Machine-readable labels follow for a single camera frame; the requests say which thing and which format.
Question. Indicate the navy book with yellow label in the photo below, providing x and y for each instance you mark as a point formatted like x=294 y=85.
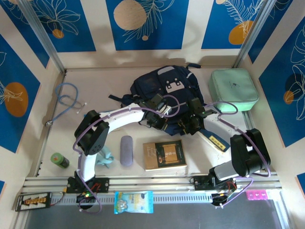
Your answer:
x=214 y=140

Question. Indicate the brown gold book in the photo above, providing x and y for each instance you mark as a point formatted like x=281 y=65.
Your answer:
x=164 y=155

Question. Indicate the navy blue backpack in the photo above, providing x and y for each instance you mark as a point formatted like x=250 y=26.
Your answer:
x=147 y=83

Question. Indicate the purple glasses case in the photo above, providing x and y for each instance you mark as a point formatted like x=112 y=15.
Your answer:
x=126 y=150

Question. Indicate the teal zip pouch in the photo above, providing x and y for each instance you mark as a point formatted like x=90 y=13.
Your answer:
x=107 y=157

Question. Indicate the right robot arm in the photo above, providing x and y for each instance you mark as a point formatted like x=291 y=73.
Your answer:
x=247 y=155

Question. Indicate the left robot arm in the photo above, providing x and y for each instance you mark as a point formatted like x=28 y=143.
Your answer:
x=124 y=118

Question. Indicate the mint green storage case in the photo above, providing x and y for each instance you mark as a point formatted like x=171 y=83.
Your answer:
x=233 y=83

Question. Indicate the blue snack packet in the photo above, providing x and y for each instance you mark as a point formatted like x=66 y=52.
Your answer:
x=133 y=202

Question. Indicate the dark grey panel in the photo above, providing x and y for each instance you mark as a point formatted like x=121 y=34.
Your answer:
x=190 y=217

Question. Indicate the pink pill box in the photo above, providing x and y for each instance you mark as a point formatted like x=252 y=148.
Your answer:
x=256 y=194

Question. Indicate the green can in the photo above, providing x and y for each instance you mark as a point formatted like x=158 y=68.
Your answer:
x=59 y=161

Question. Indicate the blue stethoscope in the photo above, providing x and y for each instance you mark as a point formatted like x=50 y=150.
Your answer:
x=48 y=123

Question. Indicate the black power distribution board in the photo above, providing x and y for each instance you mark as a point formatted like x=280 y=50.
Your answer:
x=33 y=201

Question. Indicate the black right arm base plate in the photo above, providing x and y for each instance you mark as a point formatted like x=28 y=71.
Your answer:
x=200 y=182

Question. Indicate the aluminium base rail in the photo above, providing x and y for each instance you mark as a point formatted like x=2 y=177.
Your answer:
x=155 y=182

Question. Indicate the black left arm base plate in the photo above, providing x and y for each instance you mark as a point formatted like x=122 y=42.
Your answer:
x=103 y=184

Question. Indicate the blue floral wall panel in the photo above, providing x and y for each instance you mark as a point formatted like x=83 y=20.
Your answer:
x=19 y=133
x=2 y=188
x=302 y=182
x=166 y=28
x=286 y=119
x=219 y=23
x=71 y=35
x=23 y=28
x=278 y=16

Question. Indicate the aluminium frame post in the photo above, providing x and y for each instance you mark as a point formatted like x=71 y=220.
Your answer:
x=253 y=31
x=41 y=31

